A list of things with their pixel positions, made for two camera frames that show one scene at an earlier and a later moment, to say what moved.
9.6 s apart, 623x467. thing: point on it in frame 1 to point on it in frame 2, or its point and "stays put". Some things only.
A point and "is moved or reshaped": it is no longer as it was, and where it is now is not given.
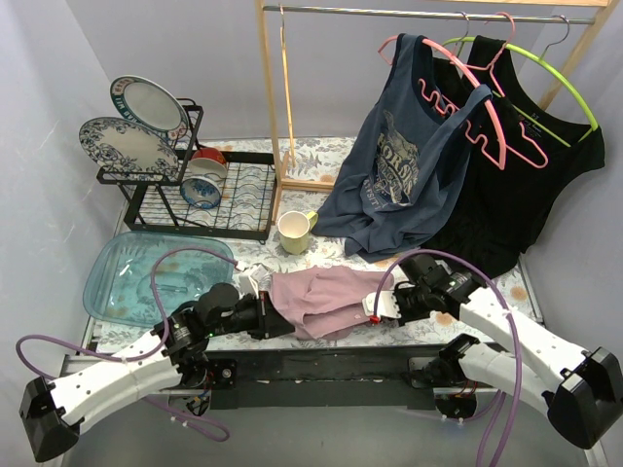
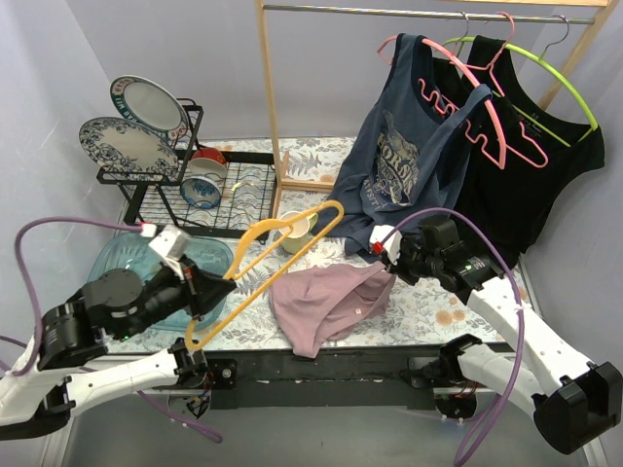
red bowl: (208, 162) stays put
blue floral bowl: (201, 192) stays put
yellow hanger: (286, 84) to (245, 309)
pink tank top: (325, 303) is moved or reshaped
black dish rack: (212, 194) stays put
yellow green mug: (294, 228) stays put
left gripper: (266, 316) to (193, 289)
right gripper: (399, 302) to (406, 258)
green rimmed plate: (151, 105) stays put
